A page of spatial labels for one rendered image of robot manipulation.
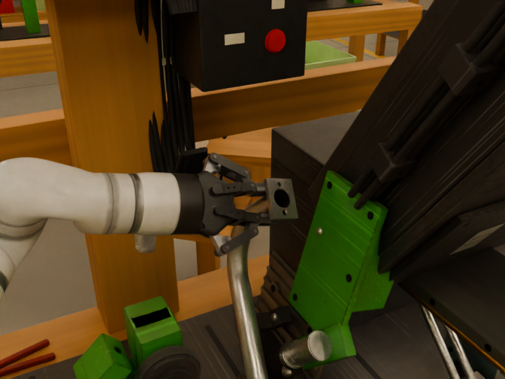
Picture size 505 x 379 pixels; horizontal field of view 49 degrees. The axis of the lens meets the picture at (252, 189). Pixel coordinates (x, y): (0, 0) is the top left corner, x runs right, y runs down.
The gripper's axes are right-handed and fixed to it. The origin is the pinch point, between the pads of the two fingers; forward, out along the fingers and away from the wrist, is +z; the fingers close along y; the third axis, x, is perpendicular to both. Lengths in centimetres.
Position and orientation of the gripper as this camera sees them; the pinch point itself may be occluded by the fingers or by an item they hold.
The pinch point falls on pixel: (267, 204)
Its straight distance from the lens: 74.3
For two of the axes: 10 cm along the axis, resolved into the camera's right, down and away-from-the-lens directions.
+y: -1.5, -9.5, 2.8
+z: 8.6, 0.2, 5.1
